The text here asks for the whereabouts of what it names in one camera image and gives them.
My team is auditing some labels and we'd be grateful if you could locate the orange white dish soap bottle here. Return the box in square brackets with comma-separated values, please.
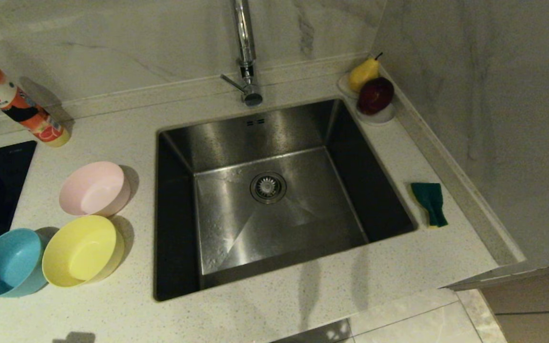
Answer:
[0, 53, 71, 147]

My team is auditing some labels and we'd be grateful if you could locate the dark red apple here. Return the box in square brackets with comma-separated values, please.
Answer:
[357, 77, 395, 115]

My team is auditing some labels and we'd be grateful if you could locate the stainless steel sink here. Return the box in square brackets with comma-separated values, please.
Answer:
[153, 98, 419, 303]

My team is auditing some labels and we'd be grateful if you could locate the small white dish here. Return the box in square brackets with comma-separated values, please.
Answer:
[355, 102, 397, 125]
[337, 72, 361, 98]

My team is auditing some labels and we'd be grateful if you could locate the yellow pear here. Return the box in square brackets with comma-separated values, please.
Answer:
[348, 52, 384, 93]

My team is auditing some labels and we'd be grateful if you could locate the chrome faucet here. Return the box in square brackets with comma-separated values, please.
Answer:
[221, 0, 264, 107]

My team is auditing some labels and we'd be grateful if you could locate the pink plastic bowl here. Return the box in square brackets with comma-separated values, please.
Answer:
[59, 161, 132, 217]

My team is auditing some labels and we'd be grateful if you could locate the green yellow sponge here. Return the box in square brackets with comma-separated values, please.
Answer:
[410, 182, 448, 229]

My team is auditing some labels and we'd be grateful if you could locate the round metal drain strainer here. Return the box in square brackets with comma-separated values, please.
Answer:
[250, 171, 287, 204]

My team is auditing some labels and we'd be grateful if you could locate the yellow plastic bowl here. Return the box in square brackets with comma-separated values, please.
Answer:
[42, 215, 125, 288]

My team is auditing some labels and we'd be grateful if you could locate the blue plastic bowl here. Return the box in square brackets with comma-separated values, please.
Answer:
[0, 228, 51, 299]

